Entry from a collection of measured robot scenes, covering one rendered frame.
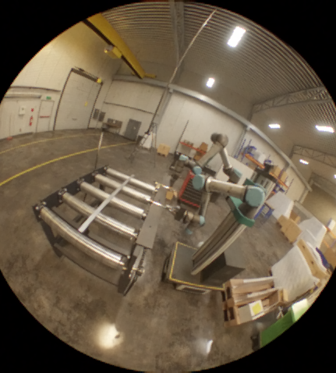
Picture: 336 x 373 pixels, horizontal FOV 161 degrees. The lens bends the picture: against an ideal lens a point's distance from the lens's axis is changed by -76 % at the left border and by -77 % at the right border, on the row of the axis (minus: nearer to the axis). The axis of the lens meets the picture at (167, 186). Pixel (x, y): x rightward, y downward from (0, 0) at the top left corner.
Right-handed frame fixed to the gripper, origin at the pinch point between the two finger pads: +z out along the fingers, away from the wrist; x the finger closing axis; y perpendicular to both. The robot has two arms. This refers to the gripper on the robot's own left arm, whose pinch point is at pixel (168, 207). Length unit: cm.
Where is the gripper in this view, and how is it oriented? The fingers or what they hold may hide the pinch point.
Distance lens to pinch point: 93.4
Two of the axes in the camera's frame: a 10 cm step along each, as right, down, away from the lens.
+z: -9.2, -3.8, -0.5
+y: 1.1, -3.9, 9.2
